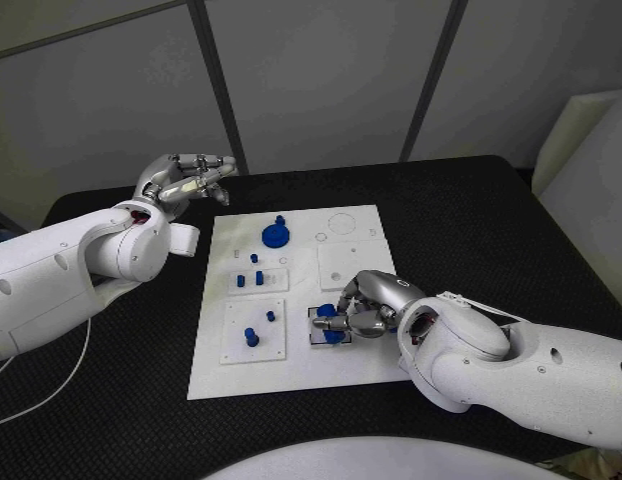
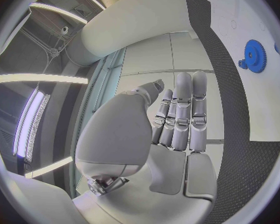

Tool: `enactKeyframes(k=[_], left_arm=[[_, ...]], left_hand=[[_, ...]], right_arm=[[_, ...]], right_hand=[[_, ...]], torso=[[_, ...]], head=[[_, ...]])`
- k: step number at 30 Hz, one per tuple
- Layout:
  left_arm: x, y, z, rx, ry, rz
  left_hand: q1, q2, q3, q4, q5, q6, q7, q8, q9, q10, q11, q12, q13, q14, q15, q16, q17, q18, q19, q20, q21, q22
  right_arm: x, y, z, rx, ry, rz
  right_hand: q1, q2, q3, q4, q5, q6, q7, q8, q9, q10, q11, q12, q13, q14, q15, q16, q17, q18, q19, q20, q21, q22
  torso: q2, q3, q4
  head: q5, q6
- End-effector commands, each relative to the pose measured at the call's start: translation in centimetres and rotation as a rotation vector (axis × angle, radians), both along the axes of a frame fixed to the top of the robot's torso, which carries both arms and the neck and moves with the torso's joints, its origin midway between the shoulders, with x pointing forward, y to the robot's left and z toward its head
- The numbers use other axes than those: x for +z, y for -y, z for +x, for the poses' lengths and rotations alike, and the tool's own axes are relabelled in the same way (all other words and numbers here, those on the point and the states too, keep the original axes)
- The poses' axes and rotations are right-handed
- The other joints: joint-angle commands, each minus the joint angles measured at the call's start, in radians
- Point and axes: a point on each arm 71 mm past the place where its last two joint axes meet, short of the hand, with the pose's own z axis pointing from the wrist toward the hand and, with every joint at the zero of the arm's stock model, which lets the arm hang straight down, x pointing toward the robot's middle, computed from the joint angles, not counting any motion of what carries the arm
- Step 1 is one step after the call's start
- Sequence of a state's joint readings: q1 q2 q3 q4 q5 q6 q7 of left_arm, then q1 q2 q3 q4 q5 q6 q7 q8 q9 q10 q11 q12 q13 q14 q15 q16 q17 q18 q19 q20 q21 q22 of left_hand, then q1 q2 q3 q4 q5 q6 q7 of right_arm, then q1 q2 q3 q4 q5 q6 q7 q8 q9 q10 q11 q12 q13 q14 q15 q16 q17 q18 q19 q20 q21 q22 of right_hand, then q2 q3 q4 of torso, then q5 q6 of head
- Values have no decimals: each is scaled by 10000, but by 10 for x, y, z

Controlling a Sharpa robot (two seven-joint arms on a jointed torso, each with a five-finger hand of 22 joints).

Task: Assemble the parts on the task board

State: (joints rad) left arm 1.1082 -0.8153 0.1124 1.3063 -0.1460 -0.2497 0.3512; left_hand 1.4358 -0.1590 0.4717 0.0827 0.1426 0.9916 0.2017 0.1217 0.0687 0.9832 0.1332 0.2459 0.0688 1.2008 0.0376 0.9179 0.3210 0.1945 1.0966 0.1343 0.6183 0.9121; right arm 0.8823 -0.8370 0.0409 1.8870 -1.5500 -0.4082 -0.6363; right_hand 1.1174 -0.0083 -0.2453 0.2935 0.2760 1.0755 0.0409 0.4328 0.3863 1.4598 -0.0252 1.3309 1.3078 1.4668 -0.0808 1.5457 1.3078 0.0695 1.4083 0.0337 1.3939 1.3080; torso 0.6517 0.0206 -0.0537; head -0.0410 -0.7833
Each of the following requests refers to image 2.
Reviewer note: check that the blue part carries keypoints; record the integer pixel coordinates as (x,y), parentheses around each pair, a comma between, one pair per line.
(277,48)

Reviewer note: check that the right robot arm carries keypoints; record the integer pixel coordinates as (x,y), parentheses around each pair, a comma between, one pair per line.
(135,18)

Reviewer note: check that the small blue gear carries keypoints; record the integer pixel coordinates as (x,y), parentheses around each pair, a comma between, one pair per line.
(242,64)

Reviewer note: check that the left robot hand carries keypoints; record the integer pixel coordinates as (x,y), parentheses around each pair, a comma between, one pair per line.
(116,134)

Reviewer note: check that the large blue gear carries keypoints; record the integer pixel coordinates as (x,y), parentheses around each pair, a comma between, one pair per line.
(256,56)

